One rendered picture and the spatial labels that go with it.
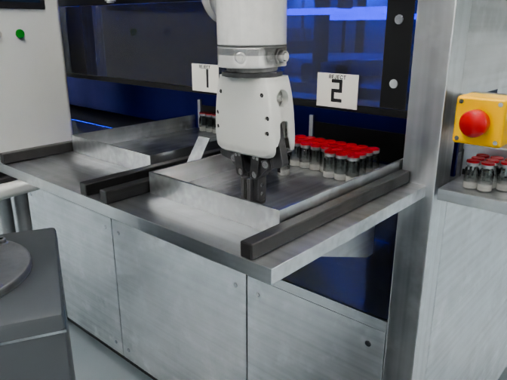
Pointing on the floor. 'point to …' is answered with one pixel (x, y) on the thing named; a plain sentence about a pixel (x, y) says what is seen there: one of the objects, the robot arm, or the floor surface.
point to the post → (407, 255)
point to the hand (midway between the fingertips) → (253, 190)
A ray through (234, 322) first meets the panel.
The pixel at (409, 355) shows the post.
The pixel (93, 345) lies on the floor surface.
